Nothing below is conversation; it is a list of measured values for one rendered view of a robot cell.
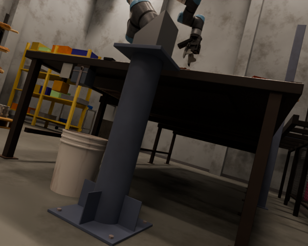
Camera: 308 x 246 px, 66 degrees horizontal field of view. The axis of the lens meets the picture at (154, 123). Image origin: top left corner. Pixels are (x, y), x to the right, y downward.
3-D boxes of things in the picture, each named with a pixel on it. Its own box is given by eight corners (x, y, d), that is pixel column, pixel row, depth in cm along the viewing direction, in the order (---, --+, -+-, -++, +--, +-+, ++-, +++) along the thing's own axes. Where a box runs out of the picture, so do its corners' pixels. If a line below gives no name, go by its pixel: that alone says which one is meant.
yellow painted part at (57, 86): (59, 91, 177) (68, 61, 179) (51, 89, 181) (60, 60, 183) (67, 94, 185) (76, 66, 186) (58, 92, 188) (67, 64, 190)
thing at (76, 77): (81, 88, 168) (88, 64, 170) (67, 85, 174) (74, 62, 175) (91, 92, 178) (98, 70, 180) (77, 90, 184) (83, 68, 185)
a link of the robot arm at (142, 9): (141, 9, 121) (131, -8, 126) (134, 30, 132) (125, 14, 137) (161, 10, 127) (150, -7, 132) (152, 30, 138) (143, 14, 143)
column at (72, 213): (111, 246, 93) (168, 39, 99) (47, 211, 109) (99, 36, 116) (152, 226, 126) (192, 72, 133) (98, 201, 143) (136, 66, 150)
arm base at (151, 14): (161, 14, 117) (152, 1, 120) (137, 33, 121) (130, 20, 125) (172, 30, 130) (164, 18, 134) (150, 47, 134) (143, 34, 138)
